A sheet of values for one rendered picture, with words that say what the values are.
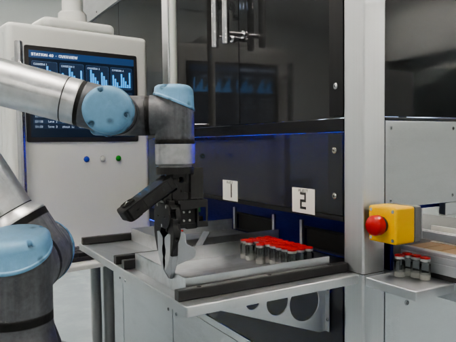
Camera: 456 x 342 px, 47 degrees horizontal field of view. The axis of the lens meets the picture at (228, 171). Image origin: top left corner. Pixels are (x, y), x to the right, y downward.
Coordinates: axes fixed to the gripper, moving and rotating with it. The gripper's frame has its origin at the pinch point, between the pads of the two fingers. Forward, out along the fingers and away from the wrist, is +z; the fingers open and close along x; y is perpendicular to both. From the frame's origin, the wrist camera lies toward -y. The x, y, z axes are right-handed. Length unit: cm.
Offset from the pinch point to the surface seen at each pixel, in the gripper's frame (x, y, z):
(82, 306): 282, 58, 91
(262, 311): -1.2, 21.3, 10.8
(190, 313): -11.0, -0.5, 4.8
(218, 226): 54, 42, 2
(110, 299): 101, 21, 34
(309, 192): 4.7, 38.5, -12.8
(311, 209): 3.7, 38.5, -8.9
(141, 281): 9.9, -1.3, 3.8
